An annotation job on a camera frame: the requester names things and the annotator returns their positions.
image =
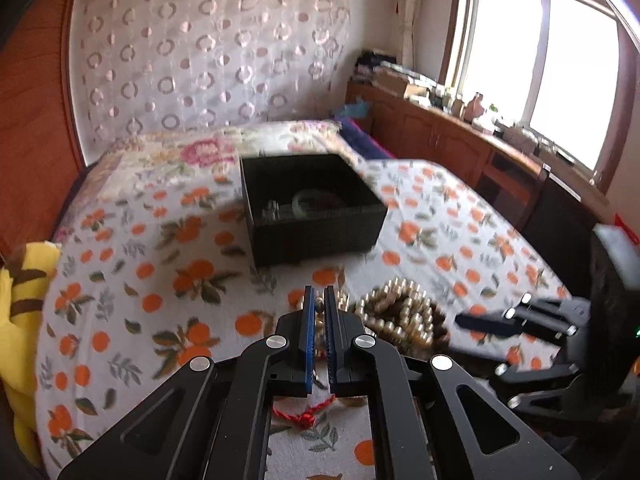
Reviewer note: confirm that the teal cloth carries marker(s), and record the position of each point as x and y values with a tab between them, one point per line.
352	109

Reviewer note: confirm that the beige window curtain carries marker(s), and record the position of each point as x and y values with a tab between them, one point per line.
425	15

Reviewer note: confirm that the green jade bangle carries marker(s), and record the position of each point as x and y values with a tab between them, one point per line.
320	201

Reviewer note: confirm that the circle pattern sheer curtain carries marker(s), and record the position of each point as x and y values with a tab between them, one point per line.
200	55

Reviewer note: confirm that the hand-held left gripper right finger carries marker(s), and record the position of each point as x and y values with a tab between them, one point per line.
332	347

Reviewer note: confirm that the window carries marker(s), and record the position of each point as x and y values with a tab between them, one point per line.
545	60

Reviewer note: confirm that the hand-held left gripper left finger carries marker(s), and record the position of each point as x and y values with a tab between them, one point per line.
307	345

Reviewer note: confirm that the floral quilt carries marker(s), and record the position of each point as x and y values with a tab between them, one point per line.
200	152

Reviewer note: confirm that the pink figurine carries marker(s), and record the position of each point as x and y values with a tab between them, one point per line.
475	106

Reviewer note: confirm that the dark wooden chair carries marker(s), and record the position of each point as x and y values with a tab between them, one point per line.
560	230

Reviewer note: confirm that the pile of boxes and clothes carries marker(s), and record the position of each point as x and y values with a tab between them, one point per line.
395	77

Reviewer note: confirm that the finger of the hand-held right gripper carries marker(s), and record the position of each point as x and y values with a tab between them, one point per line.
537	380
492	324

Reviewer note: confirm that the black jewelry box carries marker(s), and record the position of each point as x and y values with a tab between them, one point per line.
320	232

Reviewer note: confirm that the purple blanket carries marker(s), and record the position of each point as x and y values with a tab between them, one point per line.
367	140

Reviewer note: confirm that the yellow plush toy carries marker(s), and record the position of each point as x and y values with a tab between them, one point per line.
25	310

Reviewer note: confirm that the wooden sideboard cabinet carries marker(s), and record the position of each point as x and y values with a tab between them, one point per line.
430	135

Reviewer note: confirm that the wooden wardrobe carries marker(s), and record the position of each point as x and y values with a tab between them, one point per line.
35	110

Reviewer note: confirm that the orange fruit print bedsheet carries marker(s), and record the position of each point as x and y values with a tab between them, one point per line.
150	280

